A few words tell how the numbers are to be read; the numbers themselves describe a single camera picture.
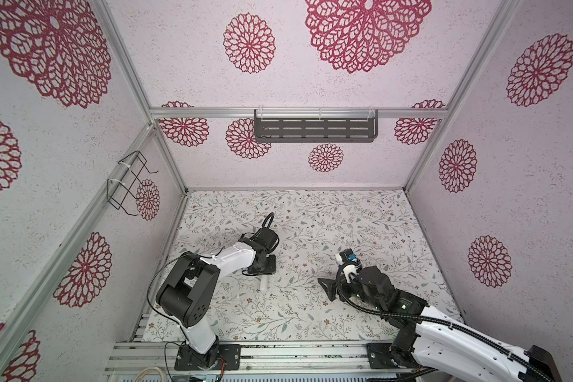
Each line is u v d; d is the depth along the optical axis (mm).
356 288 660
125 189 760
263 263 782
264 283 856
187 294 462
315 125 926
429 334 515
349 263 644
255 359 748
